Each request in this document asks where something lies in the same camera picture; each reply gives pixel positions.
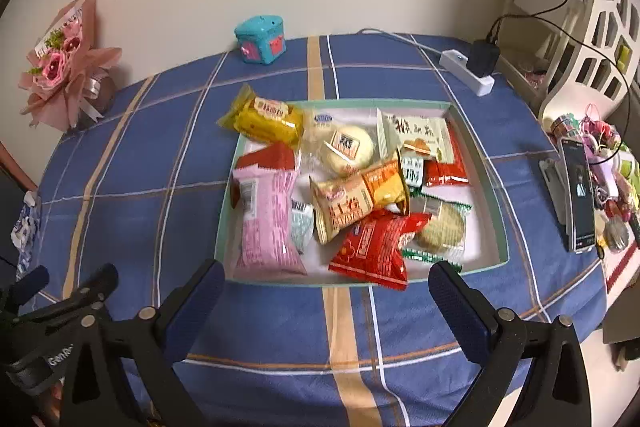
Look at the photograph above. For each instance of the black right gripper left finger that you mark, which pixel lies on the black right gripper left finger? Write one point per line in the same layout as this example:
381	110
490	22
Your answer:
96	389

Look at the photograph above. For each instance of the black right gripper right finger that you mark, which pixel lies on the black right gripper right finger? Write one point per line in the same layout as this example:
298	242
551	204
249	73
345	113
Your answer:
555	392

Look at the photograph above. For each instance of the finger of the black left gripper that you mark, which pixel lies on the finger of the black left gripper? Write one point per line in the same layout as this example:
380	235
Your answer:
18	293

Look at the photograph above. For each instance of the pink snack packet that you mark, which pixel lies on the pink snack packet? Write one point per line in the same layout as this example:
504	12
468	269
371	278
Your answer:
266	245

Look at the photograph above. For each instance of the round green pastry packet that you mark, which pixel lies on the round green pastry packet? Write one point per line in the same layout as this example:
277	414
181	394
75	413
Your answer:
443	237

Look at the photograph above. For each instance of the red nice snack packet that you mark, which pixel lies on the red nice snack packet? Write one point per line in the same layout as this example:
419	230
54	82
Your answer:
371	251

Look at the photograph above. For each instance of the dark red white-striped packet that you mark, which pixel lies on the dark red white-striped packet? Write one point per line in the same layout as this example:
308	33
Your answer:
276	156

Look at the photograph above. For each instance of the green mung bean biscuit packet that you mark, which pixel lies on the green mung bean biscuit packet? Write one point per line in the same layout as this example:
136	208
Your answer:
413	168

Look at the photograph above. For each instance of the white monkey mushroom biscuit packet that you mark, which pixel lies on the white monkey mushroom biscuit packet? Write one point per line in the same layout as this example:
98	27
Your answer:
427	136

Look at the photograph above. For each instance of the yellow soft bread packet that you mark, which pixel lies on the yellow soft bread packet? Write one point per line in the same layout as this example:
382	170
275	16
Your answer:
264	120

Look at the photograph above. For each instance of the clear steamed cake packet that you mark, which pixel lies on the clear steamed cake packet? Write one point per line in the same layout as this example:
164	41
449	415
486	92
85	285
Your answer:
333	146

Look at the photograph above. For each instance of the green white cracker packet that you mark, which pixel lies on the green white cracker packet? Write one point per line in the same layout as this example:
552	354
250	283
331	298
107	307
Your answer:
302	224

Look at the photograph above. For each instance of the orange yellow cake packet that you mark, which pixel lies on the orange yellow cake packet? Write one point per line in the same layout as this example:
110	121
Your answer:
339	203

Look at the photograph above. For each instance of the blue white crumpled wrapper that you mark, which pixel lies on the blue white crumpled wrapper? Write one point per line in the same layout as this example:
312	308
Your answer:
24	232

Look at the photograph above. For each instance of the blue plaid tablecloth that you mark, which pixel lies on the blue plaid tablecloth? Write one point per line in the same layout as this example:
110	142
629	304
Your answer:
144	189

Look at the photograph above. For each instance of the smartphone on white stand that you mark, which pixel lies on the smartphone on white stand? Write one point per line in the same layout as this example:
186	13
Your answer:
568	180

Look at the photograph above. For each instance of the pink paper flower bouquet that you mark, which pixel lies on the pink paper flower bouquet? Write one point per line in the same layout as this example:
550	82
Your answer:
60	63

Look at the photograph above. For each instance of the colourful toys pile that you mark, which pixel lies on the colourful toys pile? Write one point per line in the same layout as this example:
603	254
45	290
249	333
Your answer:
614	177

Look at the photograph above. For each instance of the white tray with teal rim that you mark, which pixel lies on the white tray with teal rim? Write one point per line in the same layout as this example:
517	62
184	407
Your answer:
485	248

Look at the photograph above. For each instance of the white shelf rack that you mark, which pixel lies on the white shelf rack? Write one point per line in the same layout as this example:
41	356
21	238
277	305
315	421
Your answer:
565	55

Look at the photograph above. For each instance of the white power strip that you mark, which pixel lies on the white power strip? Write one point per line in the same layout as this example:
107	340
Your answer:
456	63

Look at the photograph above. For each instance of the black power adapter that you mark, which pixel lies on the black power adapter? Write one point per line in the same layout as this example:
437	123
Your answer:
483	57

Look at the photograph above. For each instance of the teal toy house box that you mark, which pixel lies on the teal toy house box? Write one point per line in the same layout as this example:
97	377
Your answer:
261	39

